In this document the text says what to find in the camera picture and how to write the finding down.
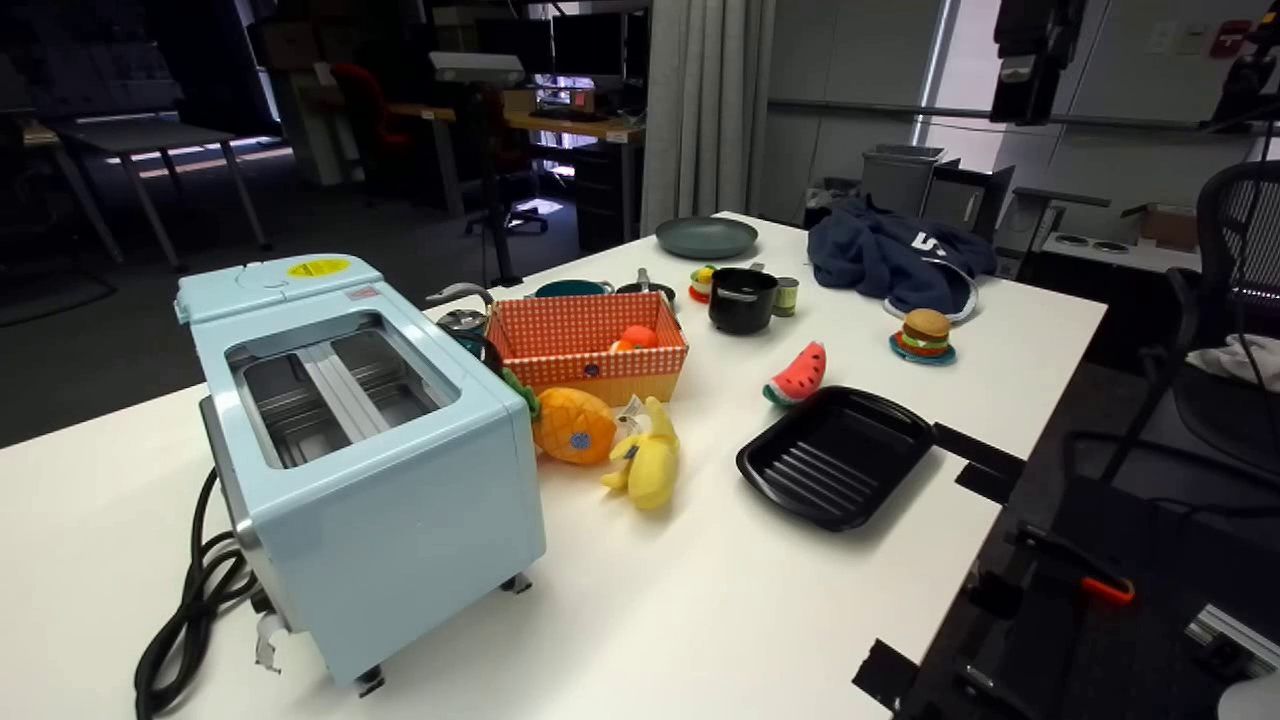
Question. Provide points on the orange checkered basket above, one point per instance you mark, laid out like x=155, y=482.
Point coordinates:
x=584, y=382

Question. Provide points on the orange toy fruit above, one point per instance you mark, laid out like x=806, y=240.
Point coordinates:
x=639, y=337

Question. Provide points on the small dark frying pan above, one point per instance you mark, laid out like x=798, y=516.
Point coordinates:
x=651, y=291

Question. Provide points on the orange toy pineapple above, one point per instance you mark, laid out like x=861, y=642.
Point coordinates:
x=576, y=427

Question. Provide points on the yellow green toy food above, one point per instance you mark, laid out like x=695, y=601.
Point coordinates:
x=702, y=283

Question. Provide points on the yellow toy banana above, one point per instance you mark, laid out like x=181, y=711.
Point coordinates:
x=654, y=463

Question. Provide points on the teal bowl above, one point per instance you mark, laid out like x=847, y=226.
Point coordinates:
x=570, y=285

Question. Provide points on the black pot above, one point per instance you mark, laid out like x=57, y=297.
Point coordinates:
x=741, y=307

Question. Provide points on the grey plate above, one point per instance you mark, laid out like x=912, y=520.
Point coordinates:
x=704, y=238

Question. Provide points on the toy watermelon slice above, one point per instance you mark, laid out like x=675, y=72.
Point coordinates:
x=800, y=377

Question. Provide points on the small tin can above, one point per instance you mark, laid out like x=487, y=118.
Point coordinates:
x=787, y=295

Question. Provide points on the black grill tray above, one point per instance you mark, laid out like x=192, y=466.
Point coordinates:
x=827, y=463

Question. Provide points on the wooden desk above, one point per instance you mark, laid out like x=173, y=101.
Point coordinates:
x=584, y=124

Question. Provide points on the grey curtain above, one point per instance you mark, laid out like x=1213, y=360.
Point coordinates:
x=704, y=106

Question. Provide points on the dark blue cloth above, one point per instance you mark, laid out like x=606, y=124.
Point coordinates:
x=890, y=258

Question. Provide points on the toy burger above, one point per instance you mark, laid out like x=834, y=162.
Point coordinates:
x=922, y=333

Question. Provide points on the light blue toaster oven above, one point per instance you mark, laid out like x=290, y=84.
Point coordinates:
x=402, y=532

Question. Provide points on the grey background table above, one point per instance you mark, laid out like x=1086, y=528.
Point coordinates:
x=144, y=139

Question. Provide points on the black office chair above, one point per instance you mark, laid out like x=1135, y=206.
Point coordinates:
x=1235, y=265

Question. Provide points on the black table edge bracket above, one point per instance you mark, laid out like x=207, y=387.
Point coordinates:
x=886, y=675
x=986, y=473

